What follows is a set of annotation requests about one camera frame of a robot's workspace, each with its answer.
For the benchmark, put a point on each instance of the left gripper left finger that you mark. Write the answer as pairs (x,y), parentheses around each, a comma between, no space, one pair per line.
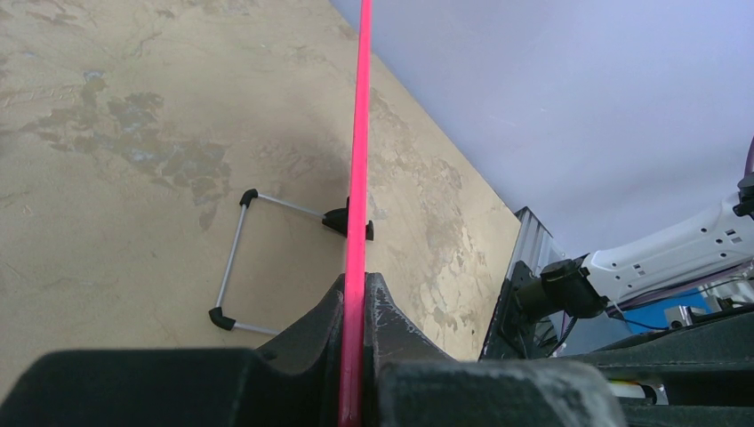
(291,380)

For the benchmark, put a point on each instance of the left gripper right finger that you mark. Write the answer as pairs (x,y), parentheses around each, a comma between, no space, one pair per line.
(409,381)

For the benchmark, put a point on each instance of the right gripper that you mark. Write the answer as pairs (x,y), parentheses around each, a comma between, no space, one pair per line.
(706,370)

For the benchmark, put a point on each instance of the red-framed whiteboard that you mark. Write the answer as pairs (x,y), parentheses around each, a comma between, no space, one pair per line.
(611,120)

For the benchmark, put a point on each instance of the white marker pen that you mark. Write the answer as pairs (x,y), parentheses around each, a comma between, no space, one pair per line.
(639,393)

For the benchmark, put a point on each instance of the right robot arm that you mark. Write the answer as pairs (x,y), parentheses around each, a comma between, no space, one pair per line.
(709,248)

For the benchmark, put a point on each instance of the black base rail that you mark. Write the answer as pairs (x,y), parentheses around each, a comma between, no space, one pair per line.
(532,290)

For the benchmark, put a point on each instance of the whiteboard wire stand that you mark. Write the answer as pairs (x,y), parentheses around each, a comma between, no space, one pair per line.
(274,243)

